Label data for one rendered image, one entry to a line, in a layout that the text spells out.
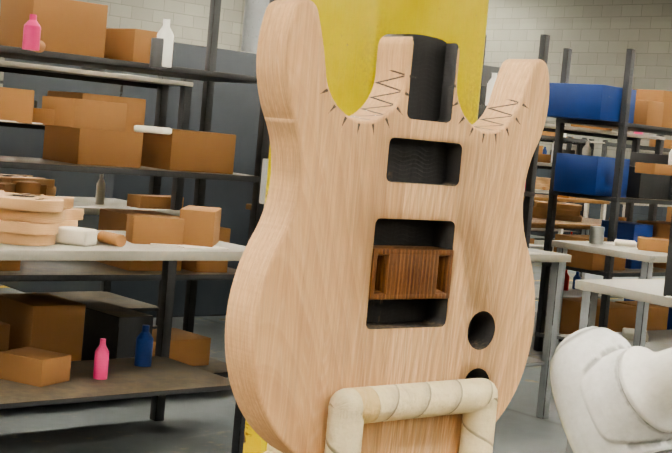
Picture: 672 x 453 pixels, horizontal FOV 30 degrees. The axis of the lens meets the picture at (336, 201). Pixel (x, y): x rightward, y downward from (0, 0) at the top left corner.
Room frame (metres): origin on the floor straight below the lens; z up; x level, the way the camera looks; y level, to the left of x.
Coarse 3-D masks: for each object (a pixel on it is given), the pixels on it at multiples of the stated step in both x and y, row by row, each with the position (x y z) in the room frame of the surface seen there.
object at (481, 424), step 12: (492, 408) 1.17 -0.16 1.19; (468, 420) 1.17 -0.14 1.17; (480, 420) 1.17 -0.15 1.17; (492, 420) 1.17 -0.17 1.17; (468, 432) 1.17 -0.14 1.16; (480, 432) 1.17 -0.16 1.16; (492, 432) 1.18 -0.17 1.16; (468, 444) 1.17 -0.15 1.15; (480, 444) 1.17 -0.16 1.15; (492, 444) 1.18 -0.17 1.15
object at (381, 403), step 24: (408, 384) 1.12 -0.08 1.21; (432, 384) 1.14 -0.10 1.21; (456, 384) 1.15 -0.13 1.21; (480, 384) 1.17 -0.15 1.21; (336, 408) 1.07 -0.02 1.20; (360, 408) 1.07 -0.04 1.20; (384, 408) 1.09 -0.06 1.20; (408, 408) 1.10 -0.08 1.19; (432, 408) 1.12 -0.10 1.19; (456, 408) 1.14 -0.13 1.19; (480, 408) 1.17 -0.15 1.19
